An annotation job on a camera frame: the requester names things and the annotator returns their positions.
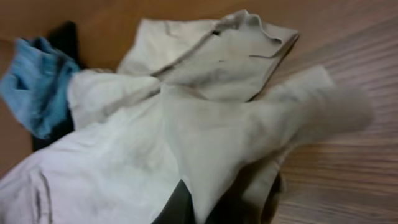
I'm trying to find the folded blue denim jeans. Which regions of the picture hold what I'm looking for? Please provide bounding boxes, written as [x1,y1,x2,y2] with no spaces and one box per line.
[1,37,80,139]

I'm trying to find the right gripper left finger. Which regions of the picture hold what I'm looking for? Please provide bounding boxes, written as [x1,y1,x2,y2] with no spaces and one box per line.
[152,180,195,224]

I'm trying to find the beige khaki shorts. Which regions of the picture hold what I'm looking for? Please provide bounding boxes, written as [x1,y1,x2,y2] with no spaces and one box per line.
[1,10,373,223]

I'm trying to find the folded black garment left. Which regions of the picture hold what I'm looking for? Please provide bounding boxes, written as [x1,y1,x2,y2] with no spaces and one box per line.
[30,21,86,152]

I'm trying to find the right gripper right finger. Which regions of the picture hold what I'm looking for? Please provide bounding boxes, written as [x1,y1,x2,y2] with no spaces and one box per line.
[206,164,283,224]

